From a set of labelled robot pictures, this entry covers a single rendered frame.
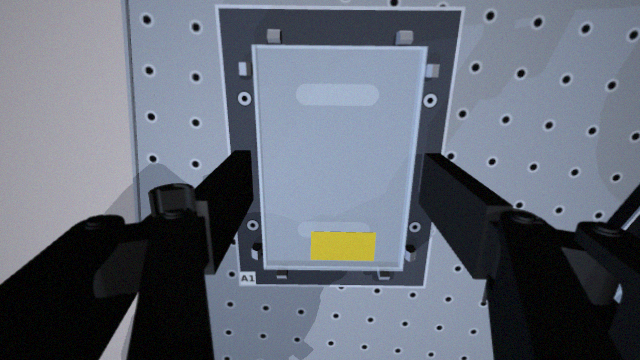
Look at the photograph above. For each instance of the clear plastic lid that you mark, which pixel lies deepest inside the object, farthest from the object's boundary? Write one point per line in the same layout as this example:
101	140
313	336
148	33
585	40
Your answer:
337	130

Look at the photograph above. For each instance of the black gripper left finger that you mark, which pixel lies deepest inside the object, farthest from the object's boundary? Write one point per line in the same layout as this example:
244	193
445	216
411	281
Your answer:
59	306

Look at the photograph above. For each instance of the black rectangular plate holder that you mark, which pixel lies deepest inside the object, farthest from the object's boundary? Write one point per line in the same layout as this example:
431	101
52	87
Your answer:
627	217

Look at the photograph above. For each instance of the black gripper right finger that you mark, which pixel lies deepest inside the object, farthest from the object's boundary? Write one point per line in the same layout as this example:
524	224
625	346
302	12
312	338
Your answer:
538	308

